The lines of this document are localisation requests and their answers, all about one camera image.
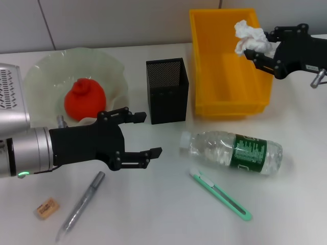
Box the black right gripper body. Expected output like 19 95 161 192
274 23 327 80

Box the yellow plastic bin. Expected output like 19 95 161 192
189 8 275 119

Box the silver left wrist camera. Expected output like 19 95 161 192
0 63 32 131

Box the mint green utility knife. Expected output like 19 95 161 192
189 170 253 222

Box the clear water bottle green label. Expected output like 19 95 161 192
178 130 284 177

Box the black mesh pen holder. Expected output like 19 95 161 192
146 57 190 125

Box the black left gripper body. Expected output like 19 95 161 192
48 110 126 171

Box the red-orange toy orange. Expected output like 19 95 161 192
63 78 108 121

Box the pale green glass fruit plate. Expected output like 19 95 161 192
23 46 129 129

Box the left arm cable with plugs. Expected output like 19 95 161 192
32 114 69 176

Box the white paper ball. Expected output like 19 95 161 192
233 19 278 58

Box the tan eraser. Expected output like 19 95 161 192
33 197 61 221

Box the silver clear pen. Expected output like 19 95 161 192
55 170 106 243

